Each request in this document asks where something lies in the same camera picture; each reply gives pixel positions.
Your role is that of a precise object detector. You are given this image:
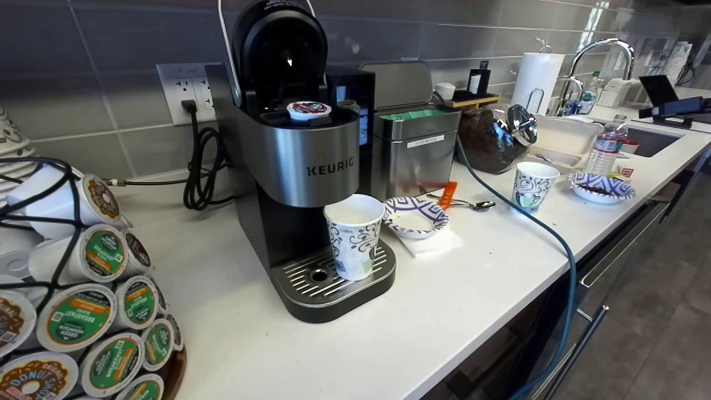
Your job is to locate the steel sink basin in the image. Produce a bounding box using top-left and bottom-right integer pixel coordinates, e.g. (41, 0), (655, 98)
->
(620, 123), (690, 161)

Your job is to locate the brown label coffee pod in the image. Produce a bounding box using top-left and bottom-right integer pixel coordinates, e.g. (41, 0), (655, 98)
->
(120, 230), (157, 276)
(0, 286), (38, 363)
(0, 350), (82, 400)
(5, 167), (130, 237)

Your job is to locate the patterned bowl with coffee grounds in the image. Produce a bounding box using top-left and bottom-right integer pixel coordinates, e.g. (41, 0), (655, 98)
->
(568, 171), (639, 208)

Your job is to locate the chrome sink faucet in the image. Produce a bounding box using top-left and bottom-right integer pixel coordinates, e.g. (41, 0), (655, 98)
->
(554, 36), (641, 118)

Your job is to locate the white wall outlet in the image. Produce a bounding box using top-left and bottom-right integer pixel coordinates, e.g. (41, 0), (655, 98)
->
(154, 63), (219, 126)

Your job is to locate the clear plastic water bottle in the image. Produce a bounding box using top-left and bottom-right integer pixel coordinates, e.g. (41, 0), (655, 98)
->
(591, 113), (632, 177)

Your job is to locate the Keurig coffee machine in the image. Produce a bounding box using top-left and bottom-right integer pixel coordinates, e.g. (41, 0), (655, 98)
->
(215, 0), (398, 325)

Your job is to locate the blue patterned paper cup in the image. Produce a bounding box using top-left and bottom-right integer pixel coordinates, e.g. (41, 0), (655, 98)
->
(322, 193), (389, 282)
(511, 161), (562, 216)

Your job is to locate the black power cord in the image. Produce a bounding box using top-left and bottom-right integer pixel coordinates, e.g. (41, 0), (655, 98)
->
(108, 98), (231, 214)

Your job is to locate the coffee pod in brewer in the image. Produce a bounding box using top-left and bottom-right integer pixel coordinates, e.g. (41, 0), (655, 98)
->
(284, 98), (334, 125)

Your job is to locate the small blue patterned bowl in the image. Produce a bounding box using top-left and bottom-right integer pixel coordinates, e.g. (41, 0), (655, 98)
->
(381, 193), (451, 243)

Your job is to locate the long thick cable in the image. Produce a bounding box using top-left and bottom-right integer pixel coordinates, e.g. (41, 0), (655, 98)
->
(451, 131), (583, 400)

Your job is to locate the green box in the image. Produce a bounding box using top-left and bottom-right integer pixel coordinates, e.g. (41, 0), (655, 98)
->
(369, 107), (462, 203)

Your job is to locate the black wire pod carousel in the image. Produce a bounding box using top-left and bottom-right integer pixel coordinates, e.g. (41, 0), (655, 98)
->
(0, 153), (188, 400)

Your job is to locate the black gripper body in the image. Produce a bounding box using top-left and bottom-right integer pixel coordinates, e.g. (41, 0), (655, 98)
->
(666, 96), (711, 121)

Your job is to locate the small white cup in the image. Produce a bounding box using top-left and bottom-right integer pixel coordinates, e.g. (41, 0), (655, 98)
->
(434, 78), (461, 105)

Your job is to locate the metal paper towel holder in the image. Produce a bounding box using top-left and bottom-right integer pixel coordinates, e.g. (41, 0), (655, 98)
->
(525, 87), (549, 118)

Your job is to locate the wooden countertop rack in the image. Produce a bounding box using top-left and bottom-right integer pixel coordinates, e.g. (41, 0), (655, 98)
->
(432, 87), (503, 115)

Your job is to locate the black appliance with screen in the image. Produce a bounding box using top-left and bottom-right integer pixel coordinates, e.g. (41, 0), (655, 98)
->
(326, 60), (436, 195)

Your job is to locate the white paper towel roll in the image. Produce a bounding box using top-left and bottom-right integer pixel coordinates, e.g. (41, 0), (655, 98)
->
(511, 48), (568, 118)

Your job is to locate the small orange packet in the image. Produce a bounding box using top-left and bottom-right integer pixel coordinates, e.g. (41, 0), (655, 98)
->
(436, 181), (461, 214)

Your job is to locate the stainless dishwasher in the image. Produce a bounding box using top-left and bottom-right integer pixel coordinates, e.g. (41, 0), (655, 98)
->
(519, 185), (685, 400)

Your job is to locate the white paper napkin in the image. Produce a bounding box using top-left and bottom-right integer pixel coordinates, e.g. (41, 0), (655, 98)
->
(393, 221), (465, 261)

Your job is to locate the green label coffee pod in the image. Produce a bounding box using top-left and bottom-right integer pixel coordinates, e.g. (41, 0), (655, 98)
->
(25, 222), (134, 286)
(34, 281), (120, 353)
(138, 316), (179, 373)
(112, 371), (168, 400)
(77, 331), (147, 400)
(114, 274), (162, 333)

